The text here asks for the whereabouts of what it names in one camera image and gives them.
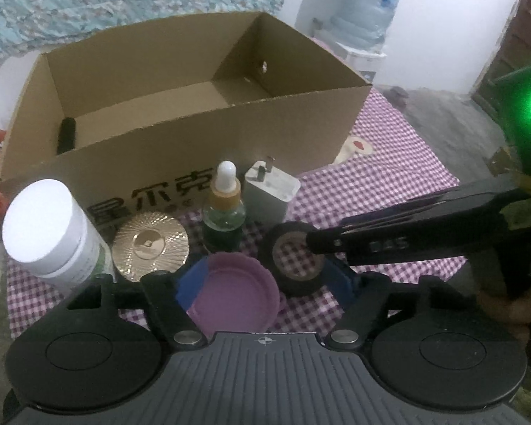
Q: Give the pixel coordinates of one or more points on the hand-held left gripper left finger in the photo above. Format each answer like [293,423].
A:
[194,287]

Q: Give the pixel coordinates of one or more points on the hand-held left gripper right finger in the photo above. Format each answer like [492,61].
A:
[341,285]

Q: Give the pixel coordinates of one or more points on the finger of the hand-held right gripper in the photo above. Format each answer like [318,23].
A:
[380,245]

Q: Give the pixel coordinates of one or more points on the black tape roll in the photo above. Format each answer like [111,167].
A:
[301,281]

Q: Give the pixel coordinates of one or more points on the purple plastic lid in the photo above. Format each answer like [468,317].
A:
[234,296]

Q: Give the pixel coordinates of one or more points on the gold-lidded dark jar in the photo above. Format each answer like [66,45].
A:
[150,243]

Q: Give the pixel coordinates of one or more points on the green dropper bottle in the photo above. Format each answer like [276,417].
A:
[223,212]

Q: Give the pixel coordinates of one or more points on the white charger plug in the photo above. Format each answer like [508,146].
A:
[270,195]

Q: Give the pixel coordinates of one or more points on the brown cardboard box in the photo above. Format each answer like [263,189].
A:
[159,53]

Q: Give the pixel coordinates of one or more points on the person's right hand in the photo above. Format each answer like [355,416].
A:
[513,310]

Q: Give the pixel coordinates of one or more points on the purple checkered tablecloth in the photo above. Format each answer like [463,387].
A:
[380,186]

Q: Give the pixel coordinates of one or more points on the brown wooden door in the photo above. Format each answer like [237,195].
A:
[517,31]

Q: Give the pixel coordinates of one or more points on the dark rag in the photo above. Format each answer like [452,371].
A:
[396,95]

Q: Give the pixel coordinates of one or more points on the white plastic bottle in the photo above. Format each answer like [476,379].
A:
[44,225]

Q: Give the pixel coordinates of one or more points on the white water dispenser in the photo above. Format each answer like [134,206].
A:
[358,64]

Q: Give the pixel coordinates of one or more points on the blue water jug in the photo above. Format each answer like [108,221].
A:
[367,4]

